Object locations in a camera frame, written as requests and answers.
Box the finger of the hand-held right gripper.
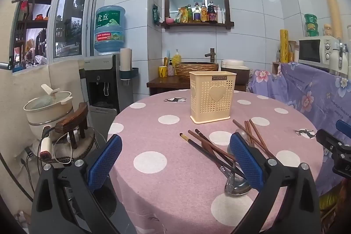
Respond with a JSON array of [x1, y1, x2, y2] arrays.
[[316, 128, 351, 155], [336, 120, 351, 139]]

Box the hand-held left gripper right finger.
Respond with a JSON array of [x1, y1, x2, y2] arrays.
[[229, 132, 321, 234]]

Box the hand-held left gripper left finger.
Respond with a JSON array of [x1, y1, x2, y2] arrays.
[[31, 134, 138, 234]]

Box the slim silver spoon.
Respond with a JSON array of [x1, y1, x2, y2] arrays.
[[219, 129, 251, 177]]

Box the metal soup spoon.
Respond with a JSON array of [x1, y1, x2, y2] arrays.
[[225, 160, 251, 196]]

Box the dark brown chopstick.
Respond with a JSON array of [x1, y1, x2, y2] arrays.
[[195, 128, 231, 158]]

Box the cream plastic utensil holder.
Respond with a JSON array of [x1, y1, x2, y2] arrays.
[[189, 71, 237, 124]]

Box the purple floral cloth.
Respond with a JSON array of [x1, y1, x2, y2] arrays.
[[248, 62, 351, 191]]

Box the small dark wooden chair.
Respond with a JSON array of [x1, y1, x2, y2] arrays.
[[42, 102, 95, 160]]

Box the pink polka dot tablecloth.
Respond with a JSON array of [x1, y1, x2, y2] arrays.
[[108, 90, 325, 234]]

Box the cream pot with glass lid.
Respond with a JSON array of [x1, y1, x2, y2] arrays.
[[23, 84, 74, 125]]

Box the grey water dispenser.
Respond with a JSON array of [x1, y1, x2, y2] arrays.
[[84, 53, 135, 141]]

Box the white microwave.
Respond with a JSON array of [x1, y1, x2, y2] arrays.
[[298, 36, 340, 66]]

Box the brown and cream rice cooker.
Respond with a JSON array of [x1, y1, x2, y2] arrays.
[[221, 59, 251, 86]]

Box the dark wooden counter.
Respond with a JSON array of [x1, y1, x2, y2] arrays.
[[147, 76, 247, 96]]

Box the yellow gold-print roll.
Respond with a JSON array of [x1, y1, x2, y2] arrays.
[[280, 29, 289, 63]]

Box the paper cup tube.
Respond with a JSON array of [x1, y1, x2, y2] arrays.
[[120, 48, 133, 81]]

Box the woven basin sink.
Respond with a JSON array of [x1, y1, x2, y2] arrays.
[[175, 61, 220, 81]]

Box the bronze faucet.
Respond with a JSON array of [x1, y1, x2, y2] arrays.
[[205, 48, 217, 63]]

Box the tall pale yellow roll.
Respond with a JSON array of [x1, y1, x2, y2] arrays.
[[322, 0, 343, 38]]

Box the yellow soap pump bottle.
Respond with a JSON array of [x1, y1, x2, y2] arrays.
[[171, 49, 182, 67]]

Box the blue water jug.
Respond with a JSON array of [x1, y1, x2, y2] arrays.
[[94, 5, 127, 55]]

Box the sliding window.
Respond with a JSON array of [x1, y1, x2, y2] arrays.
[[53, 0, 95, 59]]

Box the wooden framed mirror shelf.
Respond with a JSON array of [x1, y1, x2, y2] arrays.
[[158, 0, 235, 30]]

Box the large soy sauce bottle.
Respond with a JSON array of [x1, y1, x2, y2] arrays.
[[207, 1, 217, 22]]

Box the dark sauce bottle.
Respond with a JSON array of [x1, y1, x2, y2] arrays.
[[193, 2, 202, 22]]

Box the green hanging packet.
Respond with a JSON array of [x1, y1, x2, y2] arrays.
[[152, 4, 160, 25]]

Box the yellow oil bottle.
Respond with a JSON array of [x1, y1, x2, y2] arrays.
[[183, 5, 193, 23]]

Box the white charger with cable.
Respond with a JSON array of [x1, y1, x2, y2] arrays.
[[40, 126, 73, 163]]

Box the white appliance with chrome handle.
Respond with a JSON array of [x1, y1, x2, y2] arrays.
[[329, 39, 351, 77]]

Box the teal wall holder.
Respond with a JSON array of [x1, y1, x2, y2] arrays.
[[119, 67, 139, 80]]

